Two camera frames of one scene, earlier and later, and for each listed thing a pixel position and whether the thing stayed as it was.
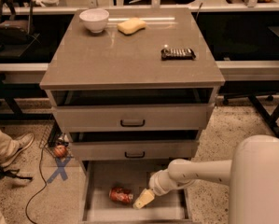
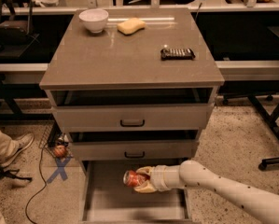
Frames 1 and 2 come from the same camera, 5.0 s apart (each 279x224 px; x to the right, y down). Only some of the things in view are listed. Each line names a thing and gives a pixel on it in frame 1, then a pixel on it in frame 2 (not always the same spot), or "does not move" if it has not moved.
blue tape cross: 60,169 does not move
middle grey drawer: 138,149 does not move
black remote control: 177,54 does not move
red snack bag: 120,194 -> 133,178
